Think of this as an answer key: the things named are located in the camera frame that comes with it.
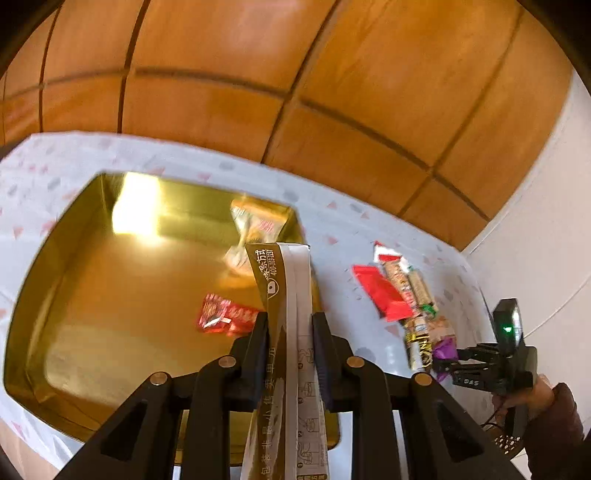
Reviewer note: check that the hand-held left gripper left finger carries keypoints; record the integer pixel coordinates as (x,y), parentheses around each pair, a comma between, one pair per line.
(259,344)

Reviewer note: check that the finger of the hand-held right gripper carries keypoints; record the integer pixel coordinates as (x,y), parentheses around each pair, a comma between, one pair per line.
(461,367)
(478,350)

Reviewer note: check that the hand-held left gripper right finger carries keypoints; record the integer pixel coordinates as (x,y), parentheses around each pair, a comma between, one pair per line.
(320,350)

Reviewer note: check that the purple snack packet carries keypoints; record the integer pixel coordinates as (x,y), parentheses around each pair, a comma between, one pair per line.
(444,351)

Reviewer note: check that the brown wafer packet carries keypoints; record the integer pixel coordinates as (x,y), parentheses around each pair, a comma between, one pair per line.
(441,328)

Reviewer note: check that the gold black snack packet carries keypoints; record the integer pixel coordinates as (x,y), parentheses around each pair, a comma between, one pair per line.
(419,346)

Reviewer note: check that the brown white stick packet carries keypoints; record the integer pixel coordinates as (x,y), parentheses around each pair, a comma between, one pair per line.
(281,286)

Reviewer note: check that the cracker packet green ends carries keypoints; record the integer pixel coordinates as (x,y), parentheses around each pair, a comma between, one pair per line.
(397,282)
(421,290)

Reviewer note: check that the gold tin tray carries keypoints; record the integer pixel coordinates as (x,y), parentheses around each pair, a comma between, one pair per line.
(115,300)

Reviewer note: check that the person's right hand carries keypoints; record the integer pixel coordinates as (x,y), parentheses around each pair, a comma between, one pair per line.
(542,394)

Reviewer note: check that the red patterned candy wrapper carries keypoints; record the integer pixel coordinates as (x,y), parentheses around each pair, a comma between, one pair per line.
(221,316)

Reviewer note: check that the wicker basket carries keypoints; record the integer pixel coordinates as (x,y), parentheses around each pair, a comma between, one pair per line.
(505,442)

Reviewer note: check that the orange white snack packet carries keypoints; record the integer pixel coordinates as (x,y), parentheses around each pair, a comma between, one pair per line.
(254,221)

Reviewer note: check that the white patterned tablecloth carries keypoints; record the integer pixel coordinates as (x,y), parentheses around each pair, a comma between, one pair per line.
(351,221)

